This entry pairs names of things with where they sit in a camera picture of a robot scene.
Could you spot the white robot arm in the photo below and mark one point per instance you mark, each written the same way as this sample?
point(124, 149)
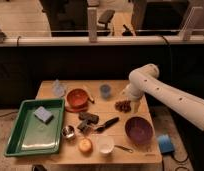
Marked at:
point(145, 80)

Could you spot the metal spoon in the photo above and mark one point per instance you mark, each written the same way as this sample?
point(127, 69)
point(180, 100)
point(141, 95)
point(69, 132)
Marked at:
point(124, 148)

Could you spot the orange plate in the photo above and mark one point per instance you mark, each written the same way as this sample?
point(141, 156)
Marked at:
point(76, 110)

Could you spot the blue sponge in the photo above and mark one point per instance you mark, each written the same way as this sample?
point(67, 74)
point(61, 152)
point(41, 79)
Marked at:
point(42, 114)

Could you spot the purple bowl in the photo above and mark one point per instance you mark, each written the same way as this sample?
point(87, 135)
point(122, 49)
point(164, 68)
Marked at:
point(139, 130)

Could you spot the small metal cup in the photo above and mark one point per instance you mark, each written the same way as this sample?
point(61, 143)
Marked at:
point(68, 132)

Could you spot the white cup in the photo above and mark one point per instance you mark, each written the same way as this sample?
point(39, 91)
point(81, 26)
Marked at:
point(105, 144)

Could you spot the wooden spoon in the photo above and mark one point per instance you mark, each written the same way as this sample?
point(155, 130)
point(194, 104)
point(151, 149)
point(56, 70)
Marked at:
point(89, 94)

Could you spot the bunch of red grapes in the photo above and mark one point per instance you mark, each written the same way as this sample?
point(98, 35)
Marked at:
point(123, 106)

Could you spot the blue plastic cup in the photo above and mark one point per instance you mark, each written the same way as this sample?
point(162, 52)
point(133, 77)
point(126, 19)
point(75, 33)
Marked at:
point(105, 91)

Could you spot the orange fruit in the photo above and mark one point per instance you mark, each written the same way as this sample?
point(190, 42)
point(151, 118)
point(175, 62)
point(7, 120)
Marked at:
point(85, 145)

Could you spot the green plastic tray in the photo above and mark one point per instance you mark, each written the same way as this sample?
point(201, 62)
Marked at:
point(31, 136)

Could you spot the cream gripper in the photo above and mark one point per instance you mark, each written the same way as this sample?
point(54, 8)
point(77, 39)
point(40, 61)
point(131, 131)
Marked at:
point(135, 106)

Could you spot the red orange bowl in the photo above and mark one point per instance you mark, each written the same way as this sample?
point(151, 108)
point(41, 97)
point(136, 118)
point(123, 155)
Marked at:
point(77, 98)

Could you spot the black handled spatula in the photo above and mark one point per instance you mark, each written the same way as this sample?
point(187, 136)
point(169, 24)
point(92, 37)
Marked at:
point(107, 124)

